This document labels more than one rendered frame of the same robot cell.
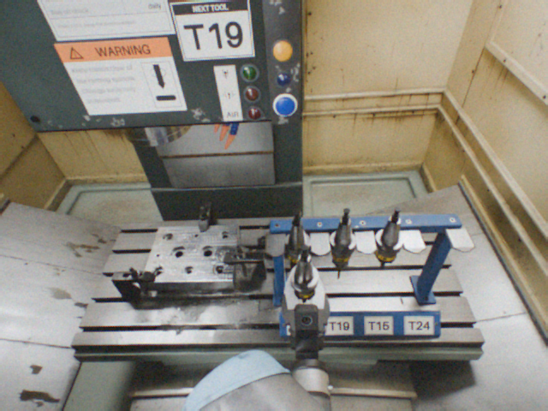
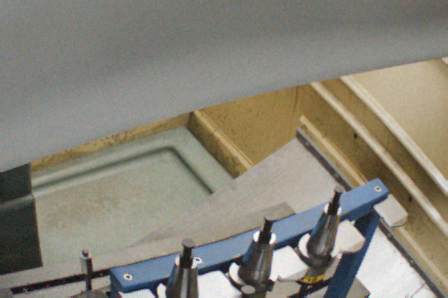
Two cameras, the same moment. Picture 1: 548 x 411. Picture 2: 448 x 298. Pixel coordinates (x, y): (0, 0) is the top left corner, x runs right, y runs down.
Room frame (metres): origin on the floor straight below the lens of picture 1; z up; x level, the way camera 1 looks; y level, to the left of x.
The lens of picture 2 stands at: (-0.03, 0.47, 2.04)
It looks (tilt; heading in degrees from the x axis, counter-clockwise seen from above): 37 degrees down; 315
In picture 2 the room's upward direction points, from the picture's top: 10 degrees clockwise
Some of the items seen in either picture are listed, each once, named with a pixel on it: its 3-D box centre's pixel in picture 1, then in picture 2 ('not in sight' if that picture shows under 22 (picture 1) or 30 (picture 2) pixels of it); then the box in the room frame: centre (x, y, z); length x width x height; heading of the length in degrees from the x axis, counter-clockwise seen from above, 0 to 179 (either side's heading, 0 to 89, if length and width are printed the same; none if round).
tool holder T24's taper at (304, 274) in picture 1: (304, 266); not in sight; (0.43, -0.06, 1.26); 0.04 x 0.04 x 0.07
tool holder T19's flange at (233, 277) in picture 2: (342, 242); (252, 278); (0.52, -0.17, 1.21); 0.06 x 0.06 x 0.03
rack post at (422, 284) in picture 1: (434, 261); (349, 265); (0.55, -0.45, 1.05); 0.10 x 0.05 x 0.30; 174
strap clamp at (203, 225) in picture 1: (206, 221); not in sight; (0.88, 0.24, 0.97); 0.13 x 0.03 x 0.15; 174
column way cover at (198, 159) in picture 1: (212, 134); not in sight; (1.16, 0.19, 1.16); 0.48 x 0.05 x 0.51; 84
